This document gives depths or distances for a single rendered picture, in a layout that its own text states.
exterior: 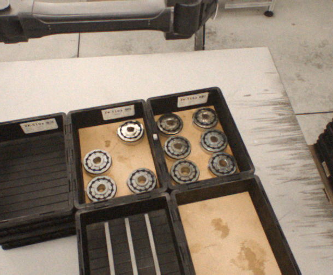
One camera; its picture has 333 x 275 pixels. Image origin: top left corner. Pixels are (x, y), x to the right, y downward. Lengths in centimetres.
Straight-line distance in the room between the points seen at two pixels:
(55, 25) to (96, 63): 104
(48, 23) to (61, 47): 228
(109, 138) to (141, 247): 44
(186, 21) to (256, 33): 244
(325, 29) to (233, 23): 80
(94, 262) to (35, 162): 44
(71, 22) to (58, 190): 66
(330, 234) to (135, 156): 77
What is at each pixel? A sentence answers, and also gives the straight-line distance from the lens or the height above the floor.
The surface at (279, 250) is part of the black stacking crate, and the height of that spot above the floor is 89.
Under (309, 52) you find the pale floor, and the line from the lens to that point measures 313.
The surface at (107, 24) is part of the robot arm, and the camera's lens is 75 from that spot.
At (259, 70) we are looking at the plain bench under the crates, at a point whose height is 70.
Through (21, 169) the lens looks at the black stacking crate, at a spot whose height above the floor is 83.
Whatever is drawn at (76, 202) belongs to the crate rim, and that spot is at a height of 93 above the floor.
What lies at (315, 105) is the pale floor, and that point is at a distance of 273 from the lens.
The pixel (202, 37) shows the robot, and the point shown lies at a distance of 197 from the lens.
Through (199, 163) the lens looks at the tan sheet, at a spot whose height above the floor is 83.
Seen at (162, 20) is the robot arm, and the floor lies 146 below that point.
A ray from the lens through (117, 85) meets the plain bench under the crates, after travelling 166.
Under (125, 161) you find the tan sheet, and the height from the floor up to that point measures 83.
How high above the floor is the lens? 190
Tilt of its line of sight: 56 degrees down
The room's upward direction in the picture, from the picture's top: straight up
